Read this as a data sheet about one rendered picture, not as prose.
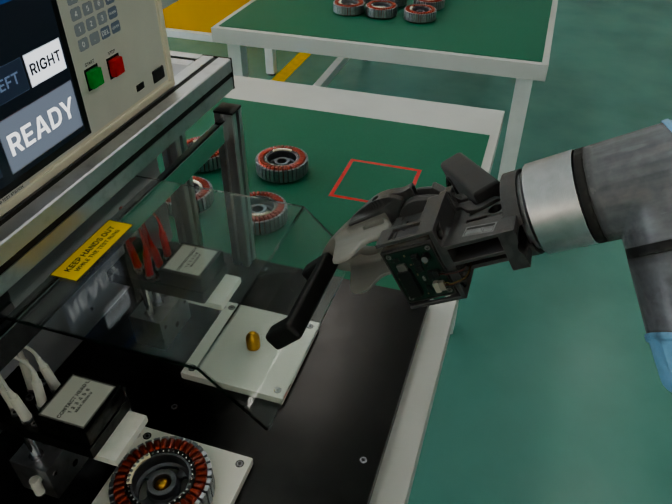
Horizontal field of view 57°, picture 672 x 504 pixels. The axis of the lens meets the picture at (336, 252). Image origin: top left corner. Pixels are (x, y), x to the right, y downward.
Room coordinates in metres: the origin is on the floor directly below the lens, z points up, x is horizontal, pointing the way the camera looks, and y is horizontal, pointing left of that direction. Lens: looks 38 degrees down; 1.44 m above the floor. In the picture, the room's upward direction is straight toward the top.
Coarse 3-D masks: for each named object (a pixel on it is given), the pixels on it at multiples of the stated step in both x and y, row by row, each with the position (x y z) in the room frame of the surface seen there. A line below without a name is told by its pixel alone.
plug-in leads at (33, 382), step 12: (24, 348) 0.44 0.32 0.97; (24, 360) 0.43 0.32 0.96; (36, 360) 0.44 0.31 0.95; (24, 372) 0.45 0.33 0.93; (36, 372) 0.43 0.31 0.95; (48, 372) 0.44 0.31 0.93; (0, 384) 0.42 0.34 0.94; (36, 384) 0.42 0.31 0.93; (48, 384) 0.44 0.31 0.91; (60, 384) 0.45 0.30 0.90; (0, 396) 0.43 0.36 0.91; (12, 396) 0.40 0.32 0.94; (36, 396) 0.42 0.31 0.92; (12, 408) 0.42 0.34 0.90; (24, 408) 0.40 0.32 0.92; (24, 420) 0.40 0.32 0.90
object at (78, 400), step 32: (64, 384) 0.43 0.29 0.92; (96, 384) 0.43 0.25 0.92; (0, 416) 0.41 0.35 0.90; (64, 416) 0.39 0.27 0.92; (96, 416) 0.39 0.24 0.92; (128, 416) 0.42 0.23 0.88; (32, 448) 0.41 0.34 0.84; (64, 448) 0.38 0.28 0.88; (96, 448) 0.38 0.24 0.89; (128, 448) 0.39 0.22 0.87
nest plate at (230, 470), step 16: (144, 432) 0.47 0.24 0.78; (160, 432) 0.47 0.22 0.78; (208, 448) 0.45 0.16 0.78; (224, 464) 0.43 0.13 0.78; (240, 464) 0.43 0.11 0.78; (224, 480) 0.41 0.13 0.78; (240, 480) 0.41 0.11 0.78; (96, 496) 0.39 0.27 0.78; (144, 496) 0.39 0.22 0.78; (224, 496) 0.39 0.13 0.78
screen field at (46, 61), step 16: (48, 48) 0.58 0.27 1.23; (16, 64) 0.53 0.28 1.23; (32, 64) 0.55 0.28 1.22; (48, 64) 0.57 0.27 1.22; (64, 64) 0.59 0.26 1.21; (0, 80) 0.51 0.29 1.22; (16, 80) 0.53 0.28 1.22; (32, 80) 0.55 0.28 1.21; (0, 96) 0.51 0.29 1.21; (16, 96) 0.52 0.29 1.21
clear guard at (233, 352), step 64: (128, 192) 0.59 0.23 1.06; (192, 192) 0.59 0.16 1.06; (64, 256) 0.47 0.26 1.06; (128, 256) 0.47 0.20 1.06; (192, 256) 0.47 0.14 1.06; (256, 256) 0.47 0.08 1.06; (64, 320) 0.38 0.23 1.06; (128, 320) 0.38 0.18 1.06; (192, 320) 0.38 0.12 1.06; (256, 320) 0.40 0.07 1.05; (320, 320) 0.44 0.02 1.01; (256, 384) 0.34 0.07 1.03
